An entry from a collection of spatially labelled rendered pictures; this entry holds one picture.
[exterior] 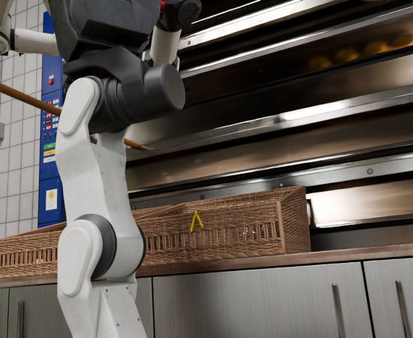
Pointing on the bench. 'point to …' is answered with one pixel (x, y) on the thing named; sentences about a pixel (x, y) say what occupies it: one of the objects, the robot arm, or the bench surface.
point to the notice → (51, 199)
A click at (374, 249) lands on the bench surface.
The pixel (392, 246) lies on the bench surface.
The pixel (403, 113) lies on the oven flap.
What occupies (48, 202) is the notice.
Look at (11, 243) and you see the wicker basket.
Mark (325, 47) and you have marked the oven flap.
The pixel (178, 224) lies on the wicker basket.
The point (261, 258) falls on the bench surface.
